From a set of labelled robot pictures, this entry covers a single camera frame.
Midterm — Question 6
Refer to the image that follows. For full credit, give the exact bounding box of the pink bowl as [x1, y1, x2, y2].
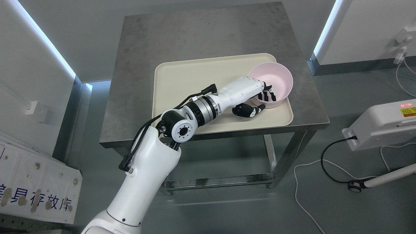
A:
[248, 62, 293, 109]

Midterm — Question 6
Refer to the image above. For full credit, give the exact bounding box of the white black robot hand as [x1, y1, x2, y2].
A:
[212, 77, 277, 118]

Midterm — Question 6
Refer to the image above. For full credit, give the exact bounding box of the steel table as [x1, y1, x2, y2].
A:
[99, 2, 330, 189]

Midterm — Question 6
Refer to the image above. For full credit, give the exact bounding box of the white signboard with blue text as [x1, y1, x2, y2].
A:
[0, 135, 82, 225]

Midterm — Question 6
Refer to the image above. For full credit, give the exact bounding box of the black power cable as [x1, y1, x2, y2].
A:
[321, 137, 374, 184]

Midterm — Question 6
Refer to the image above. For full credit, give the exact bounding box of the white wall socket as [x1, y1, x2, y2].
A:
[25, 101, 49, 123]

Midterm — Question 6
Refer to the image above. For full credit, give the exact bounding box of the beige plastic tray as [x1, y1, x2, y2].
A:
[152, 53, 293, 135]

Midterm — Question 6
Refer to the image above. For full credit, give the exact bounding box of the white leg with caster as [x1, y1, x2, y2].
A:
[348, 163, 416, 193]

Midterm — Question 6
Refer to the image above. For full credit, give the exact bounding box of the white machine base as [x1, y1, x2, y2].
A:
[342, 99, 416, 151]

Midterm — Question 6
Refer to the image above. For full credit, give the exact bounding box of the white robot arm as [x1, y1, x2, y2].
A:
[82, 117, 181, 234]

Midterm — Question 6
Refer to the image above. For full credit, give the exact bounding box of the white cable on floor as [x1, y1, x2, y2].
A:
[294, 130, 377, 234]

